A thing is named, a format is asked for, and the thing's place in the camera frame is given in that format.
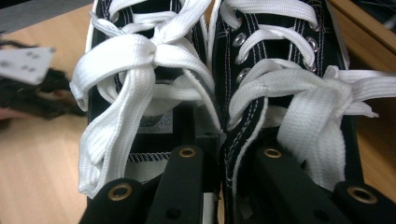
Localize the black white sneaker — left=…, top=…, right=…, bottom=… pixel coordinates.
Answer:
left=68, top=0, right=225, bottom=224
left=207, top=0, right=396, bottom=224

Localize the wooden shoe rack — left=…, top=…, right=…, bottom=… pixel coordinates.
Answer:
left=326, top=0, right=396, bottom=75

